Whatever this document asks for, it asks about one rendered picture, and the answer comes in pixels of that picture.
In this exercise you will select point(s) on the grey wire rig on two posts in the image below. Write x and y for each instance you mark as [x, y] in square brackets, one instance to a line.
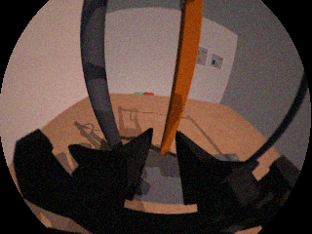
[160, 180]

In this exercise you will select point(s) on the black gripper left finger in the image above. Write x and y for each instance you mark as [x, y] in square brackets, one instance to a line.
[122, 165]

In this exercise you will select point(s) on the orange long handle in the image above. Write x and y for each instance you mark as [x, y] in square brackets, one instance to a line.
[189, 37]

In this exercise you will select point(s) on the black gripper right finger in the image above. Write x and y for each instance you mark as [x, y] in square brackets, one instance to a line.
[201, 172]

